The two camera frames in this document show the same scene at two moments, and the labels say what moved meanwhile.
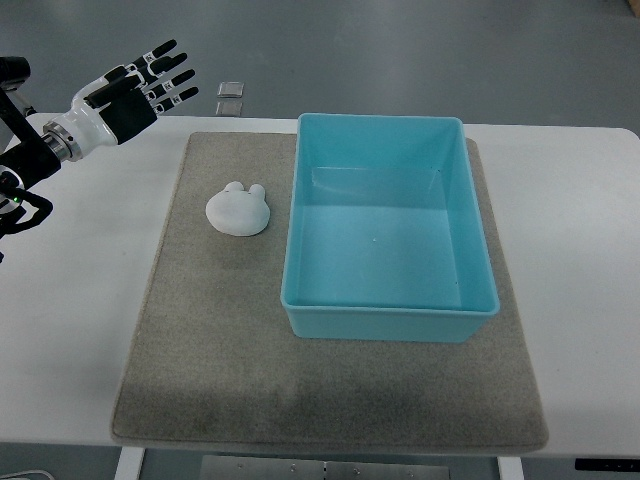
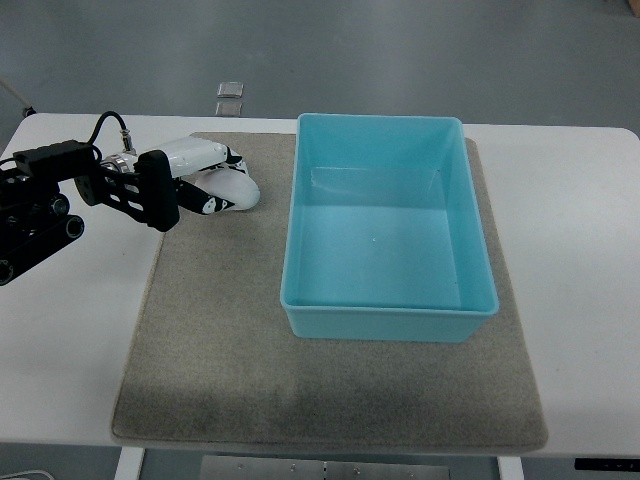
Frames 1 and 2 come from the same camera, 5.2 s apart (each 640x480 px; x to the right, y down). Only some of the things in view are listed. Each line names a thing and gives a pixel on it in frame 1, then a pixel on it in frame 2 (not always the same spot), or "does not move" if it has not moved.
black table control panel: x=593 y=464 does not move
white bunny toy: x=237 y=211 -> x=231 y=186
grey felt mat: x=211 y=360 does not move
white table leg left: x=130 y=463 does not move
